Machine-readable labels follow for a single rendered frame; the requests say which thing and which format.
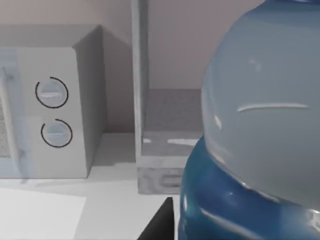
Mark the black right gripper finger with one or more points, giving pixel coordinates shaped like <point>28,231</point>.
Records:
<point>163,222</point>

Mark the blue plastic bottle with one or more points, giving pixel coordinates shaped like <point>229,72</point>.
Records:
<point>257,140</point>

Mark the grey cabinet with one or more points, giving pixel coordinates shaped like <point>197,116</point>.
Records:
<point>160,140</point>

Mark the pale blue microwave knob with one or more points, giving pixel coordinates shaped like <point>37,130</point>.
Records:
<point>56,132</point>
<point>51,91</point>

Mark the pale microwave oven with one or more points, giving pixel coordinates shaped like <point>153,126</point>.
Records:
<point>62,112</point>

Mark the microwave door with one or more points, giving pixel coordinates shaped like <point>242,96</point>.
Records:
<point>10,112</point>

